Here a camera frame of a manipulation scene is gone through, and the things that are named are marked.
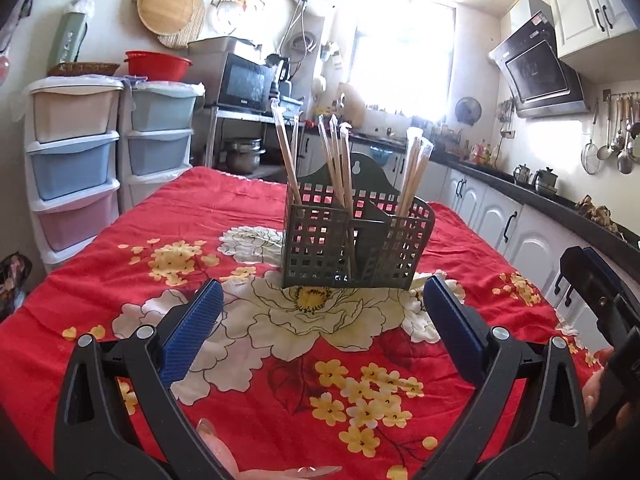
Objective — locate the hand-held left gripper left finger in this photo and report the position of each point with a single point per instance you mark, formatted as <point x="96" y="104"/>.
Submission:
<point x="192" y="327"/>

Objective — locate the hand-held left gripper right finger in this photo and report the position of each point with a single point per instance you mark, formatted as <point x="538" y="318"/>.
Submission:
<point x="455" y="327"/>

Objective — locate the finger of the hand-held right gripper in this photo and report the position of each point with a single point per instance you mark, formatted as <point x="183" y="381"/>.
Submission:
<point x="605" y="277"/>
<point x="580" y="275"/>

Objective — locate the green plastic utensil basket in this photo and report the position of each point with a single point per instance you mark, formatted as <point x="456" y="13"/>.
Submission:
<point x="320" y="260"/>

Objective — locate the set of chopsticks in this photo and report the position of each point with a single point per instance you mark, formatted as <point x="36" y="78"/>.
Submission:
<point x="415" y="170"/>

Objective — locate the row of hanging metal utensils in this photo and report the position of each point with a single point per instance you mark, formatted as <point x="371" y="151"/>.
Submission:
<point x="622" y="135"/>

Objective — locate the person's right hand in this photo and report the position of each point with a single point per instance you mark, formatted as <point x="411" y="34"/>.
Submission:
<point x="595" y="385"/>

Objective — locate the person's left hand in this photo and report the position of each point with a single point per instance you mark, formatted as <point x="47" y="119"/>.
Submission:
<point x="222" y="455"/>

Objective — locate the ginger root pile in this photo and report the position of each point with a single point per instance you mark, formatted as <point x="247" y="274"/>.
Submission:
<point x="597" y="212"/>

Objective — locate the white base cabinets black counter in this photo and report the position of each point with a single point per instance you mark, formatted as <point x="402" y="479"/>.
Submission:
<point x="495" y="220"/>

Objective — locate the small metal kettle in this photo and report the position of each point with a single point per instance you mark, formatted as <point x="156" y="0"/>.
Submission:
<point x="522" y="175"/>

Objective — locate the red floral blanket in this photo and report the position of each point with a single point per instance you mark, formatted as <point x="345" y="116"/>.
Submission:
<point x="150" y="210"/>

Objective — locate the steel cooking pot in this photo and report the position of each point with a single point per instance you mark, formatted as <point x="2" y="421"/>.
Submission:
<point x="244" y="155"/>

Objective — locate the drawer tower with green drawer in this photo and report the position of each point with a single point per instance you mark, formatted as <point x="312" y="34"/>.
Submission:
<point x="160" y="150"/>

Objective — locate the dark floral bag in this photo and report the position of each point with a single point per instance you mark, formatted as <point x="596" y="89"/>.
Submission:
<point x="12" y="285"/>

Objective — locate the black range hood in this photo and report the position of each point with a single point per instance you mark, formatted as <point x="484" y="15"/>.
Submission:
<point x="540" y="75"/>

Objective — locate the drawer tower with cream drawer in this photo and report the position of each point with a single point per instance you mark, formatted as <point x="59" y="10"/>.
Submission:
<point x="75" y="160"/>

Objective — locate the metal shelf rack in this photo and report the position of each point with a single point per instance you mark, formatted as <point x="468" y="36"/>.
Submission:
<point x="240" y="116"/>

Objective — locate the small blue box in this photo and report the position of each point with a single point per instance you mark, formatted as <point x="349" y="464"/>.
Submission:
<point x="291" y="105"/>

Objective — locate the black microwave oven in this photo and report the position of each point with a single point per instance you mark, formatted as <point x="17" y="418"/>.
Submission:
<point x="245" y="82"/>

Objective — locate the red plastic basin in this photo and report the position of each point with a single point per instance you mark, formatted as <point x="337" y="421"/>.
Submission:
<point x="157" y="67"/>

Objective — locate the black electric kettle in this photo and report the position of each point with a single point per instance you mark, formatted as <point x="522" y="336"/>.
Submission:
<point x="279" y="69"/>

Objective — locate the kitchen window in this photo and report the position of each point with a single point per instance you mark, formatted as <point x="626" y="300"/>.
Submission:
<point x="400" y="60"/>

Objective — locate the brown wicker basket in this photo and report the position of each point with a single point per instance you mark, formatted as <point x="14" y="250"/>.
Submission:
<point x="82" y="70"/>

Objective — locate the grey storage box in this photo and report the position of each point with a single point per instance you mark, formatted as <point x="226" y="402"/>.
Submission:
<point x="220" y="47"/>

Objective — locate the round woven tray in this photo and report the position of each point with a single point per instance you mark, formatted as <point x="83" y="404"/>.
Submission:
<point x="195" y="35"/>

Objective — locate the green hanging bag holder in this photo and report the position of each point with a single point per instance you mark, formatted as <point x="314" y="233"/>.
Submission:
<point x="72" y="35"/>

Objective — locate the pink hanging strainer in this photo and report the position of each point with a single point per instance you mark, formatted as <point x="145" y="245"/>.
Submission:
<point x="3" y="70"/>

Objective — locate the round bamboo tray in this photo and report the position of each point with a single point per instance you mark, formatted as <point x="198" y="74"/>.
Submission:
<point x="167" y="2"/>

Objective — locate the round black wall fan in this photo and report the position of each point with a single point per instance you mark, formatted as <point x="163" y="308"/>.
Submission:
<point x="468" y="110"/>

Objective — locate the white wall cabinet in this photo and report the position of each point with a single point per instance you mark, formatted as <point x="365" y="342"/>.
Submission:
<point x="590" y="5"/>

